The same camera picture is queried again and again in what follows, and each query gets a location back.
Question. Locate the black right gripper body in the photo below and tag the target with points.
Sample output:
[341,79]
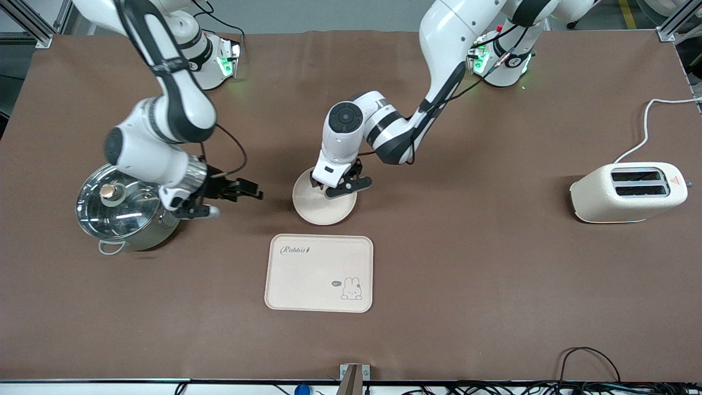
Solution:
[215,187]

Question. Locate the round beige plate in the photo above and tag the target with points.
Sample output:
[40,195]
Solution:
[323,211]

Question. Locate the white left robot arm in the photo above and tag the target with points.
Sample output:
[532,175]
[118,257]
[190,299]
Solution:
[449,33]

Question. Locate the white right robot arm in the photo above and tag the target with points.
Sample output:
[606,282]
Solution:
[175,104]

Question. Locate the steel pot with glass lid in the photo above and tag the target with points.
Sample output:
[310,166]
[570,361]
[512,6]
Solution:
[142,236]

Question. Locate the beige rabbit print tray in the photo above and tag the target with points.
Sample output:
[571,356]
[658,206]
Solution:
[312,274]

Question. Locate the glass pot lid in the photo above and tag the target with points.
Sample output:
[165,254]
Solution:
[115,214]

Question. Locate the blue round object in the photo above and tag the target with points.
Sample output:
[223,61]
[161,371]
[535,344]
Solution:
[303,390]

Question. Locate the brown table cover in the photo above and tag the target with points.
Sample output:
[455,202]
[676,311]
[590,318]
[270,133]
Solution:
[493,307]

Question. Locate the cream two-slot toaster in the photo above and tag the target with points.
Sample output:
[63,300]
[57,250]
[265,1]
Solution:
[598,197]

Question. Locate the grey metal bracket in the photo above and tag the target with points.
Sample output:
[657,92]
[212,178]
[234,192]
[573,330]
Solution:
[351,378]

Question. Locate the aluminium frame profile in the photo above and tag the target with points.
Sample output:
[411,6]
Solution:
[33,27]
[672,27]

